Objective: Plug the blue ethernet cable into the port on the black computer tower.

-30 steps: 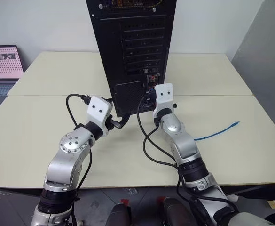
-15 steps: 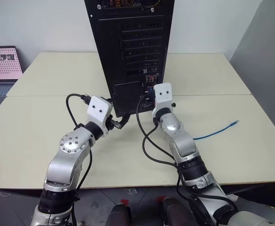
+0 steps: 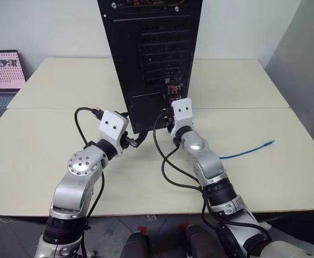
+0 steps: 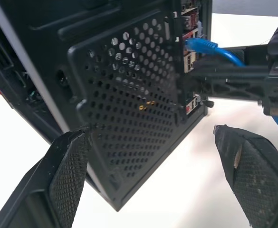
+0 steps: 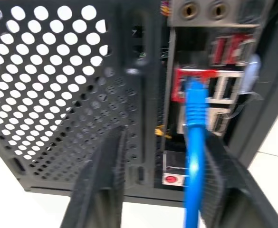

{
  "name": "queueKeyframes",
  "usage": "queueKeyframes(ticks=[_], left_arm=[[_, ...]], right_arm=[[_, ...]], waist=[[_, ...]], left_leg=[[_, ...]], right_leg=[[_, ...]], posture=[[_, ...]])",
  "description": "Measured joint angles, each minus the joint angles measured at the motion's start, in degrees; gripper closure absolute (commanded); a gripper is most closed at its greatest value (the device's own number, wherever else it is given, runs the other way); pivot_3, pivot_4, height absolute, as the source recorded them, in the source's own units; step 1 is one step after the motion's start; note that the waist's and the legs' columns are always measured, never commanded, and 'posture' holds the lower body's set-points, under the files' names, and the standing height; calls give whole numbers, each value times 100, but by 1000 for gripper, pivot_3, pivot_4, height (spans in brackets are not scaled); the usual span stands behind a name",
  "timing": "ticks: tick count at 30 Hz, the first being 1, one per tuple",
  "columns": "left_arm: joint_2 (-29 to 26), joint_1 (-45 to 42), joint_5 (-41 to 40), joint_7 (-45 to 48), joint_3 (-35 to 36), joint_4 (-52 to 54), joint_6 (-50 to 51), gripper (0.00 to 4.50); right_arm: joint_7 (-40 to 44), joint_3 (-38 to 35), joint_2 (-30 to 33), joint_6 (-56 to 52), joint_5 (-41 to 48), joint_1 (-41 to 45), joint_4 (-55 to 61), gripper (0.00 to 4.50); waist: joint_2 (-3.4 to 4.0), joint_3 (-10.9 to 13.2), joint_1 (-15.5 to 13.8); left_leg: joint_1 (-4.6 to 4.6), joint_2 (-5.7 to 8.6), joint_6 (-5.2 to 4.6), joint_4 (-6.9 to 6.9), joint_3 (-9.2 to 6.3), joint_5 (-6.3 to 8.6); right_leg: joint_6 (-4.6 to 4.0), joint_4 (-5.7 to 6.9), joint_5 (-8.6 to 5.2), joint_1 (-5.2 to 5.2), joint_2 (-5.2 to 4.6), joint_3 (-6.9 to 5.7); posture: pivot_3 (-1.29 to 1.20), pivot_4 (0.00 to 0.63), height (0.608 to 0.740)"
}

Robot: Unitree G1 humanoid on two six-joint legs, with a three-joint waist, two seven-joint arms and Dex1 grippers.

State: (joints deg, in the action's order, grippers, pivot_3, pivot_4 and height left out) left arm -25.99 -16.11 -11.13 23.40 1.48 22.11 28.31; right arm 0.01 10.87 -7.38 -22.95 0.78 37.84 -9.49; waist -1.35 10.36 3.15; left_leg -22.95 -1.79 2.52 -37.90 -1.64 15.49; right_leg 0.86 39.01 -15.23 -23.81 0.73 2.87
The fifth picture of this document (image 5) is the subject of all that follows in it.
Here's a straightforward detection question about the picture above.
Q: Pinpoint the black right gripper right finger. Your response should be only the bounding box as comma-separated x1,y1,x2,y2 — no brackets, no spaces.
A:
199,128,278,228

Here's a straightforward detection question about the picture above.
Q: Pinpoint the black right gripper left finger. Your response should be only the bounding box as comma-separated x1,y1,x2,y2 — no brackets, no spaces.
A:
59,125,128,228

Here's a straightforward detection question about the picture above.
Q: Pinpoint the blue ethernet cable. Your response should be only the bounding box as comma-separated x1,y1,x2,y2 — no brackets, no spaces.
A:
182,76,209,228

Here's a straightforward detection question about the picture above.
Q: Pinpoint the black computer tower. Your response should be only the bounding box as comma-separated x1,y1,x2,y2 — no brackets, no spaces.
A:
0,0,278,209

